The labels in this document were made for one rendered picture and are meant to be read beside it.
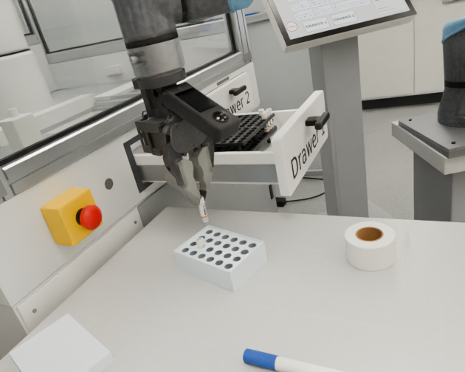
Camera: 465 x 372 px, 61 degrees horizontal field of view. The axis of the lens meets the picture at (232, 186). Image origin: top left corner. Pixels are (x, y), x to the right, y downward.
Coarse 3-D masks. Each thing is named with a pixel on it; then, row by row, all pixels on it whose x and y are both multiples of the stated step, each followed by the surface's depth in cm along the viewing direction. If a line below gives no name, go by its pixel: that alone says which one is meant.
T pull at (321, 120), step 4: (324, 112) 76; (328, 112) 76; (316, 116) 75; (320, 116) 75; (324, 116) 74; (328, 116) 76; (308, 120) 74; (312, 120) 74; (316, 120) 73; (320, 120) 72; (324, 120) 73; (308, 124) 74; (312, 124) 74; (316, 124) 71; (320, 124) 71; (324, 124) 73; (316, 128) 72; (320, 128) 71
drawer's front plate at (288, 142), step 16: (320, 96) 84; (304, 112) 74; (320, 112) 84; (288, 128) 67; (304, 128) 74; (272, 144) 64; (288, 144) 66; (304, 144) 75; (320, 144) 85; (288, 160) 67; (304, 160) 75; (288, 176) 67; (288, 192) 68
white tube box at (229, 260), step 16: (192, 240) 66; (208, 240) 66; (224, 240) 64; (240, 240) 63; (256, 240) 62; (176, 256) 64; (192, 256) 62; (208, 256) 61; (224, 256) 61; (240, 256) 59; (256, 256) 60; (192, 272) 63; (208, 272) 60; (224, 272) 57; (240, 272) 58; (224, 288) 59
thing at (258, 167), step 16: (256, 112) 93; (272, 112) 90; (288, 112) 89; (144, 160) 81; (160, 160) 79; (224, 160) 72; (240, 160) 71; (256, 160) 70; (272, 160) 68; (144, 176) 83; (160, 176) 81; (224, 176) 74; (240, 176) 72; (256, 176) 71; (272, 176) 69
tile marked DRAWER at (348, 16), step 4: (344, 12) 143; (348, 12) 143; (352, 12) 143; (332, 16) 142; (336, 16) 142; (340, 16) 142; (344, 16) 142; (348, 16) 142; (352, 16) 142; (356, 16) 143; (332, 20) 141; (336, 20) 141; (340, 20) 142; (344, 20) 142; (348, 20) 142; (352, 20) 142; (356, 20) 142; (336, 24) 141
